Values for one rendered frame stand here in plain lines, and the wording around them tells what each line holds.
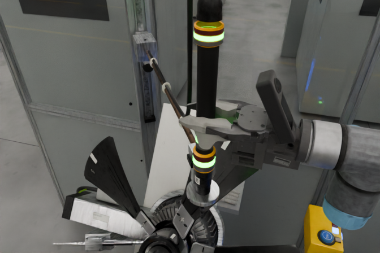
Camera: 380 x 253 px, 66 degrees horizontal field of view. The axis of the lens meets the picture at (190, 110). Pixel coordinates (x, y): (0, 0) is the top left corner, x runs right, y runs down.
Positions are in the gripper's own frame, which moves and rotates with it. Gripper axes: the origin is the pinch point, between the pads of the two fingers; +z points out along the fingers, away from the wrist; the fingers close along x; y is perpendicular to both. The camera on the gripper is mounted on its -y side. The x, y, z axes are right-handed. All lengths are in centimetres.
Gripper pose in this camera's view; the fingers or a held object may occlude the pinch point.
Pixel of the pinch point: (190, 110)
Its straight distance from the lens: 51.4
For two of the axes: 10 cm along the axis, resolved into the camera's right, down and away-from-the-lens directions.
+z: -9.6, -1.6, 2.4
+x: 2.9, -5.4, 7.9
